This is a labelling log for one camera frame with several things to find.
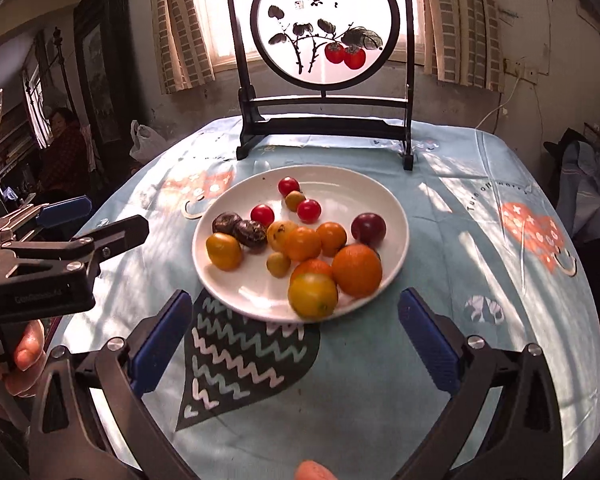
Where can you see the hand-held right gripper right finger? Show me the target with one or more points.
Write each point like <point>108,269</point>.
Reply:
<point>430,340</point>

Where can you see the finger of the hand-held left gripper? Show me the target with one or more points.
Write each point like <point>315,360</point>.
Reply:
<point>65,211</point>
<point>115,235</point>

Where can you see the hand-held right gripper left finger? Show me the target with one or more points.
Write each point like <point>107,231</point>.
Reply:
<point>160,340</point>

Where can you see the large orange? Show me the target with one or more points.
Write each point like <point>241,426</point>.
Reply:
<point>356,269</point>

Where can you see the dark wrinkled passion fruit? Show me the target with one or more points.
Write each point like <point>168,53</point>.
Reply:
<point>225,222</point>
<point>251,233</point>

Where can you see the dark red plum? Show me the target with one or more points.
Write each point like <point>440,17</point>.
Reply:
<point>368,229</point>

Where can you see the small yellow kumquat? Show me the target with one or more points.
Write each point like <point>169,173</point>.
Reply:
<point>294,201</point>
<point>278,264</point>

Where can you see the small smooth orange citrus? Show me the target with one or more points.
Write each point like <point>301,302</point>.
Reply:
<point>331,238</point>
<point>302,243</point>

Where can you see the red cherry tomato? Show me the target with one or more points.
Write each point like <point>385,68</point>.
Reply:
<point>288,186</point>
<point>308,210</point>
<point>262,215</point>

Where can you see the white oval plate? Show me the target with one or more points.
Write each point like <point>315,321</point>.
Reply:
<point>330,195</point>

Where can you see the person's left hand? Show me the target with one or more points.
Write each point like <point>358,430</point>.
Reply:
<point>27,352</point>

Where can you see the person's right hand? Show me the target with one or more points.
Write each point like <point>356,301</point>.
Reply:
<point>316,471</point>

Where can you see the light blue printed tablecloth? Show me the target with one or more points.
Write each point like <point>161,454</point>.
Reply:
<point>455,260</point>

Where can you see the white plastic bag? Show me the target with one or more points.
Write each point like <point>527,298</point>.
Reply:
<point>145,144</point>

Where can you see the yellow-orange round citrus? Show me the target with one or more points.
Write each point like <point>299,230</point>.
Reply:
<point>224,251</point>

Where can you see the yellow-green orange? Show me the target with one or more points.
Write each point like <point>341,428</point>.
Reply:
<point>312,295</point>

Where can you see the bumpy orange tangerine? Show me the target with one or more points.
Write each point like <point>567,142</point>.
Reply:
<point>311,265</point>

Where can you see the dark framed painting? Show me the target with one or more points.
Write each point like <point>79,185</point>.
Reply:
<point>100,60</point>

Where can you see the spotted yellow fruit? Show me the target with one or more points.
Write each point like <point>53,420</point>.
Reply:
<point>278,234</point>

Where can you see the brick pattern curtain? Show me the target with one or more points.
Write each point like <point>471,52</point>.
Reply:
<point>460,25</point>
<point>182,35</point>

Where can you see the blue clothes pile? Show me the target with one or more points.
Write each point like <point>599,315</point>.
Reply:
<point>590,190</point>

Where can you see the bright window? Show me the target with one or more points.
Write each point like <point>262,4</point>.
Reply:
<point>220,10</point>

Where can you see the white wall socket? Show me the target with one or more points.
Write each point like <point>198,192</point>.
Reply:
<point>522,71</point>

